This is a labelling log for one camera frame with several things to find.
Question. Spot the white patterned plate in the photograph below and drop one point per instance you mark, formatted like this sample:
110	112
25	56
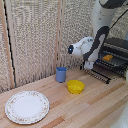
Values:
27	107

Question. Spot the yellow bowl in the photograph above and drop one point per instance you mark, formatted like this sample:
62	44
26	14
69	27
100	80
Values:
75	86

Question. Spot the blue cup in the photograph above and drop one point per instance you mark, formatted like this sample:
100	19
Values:
60	74

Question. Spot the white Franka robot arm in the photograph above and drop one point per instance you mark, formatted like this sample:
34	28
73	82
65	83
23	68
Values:
100	20

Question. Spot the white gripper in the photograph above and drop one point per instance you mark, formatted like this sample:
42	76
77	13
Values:
76	50

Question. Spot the black dish rack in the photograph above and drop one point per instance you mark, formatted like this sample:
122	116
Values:
115	65

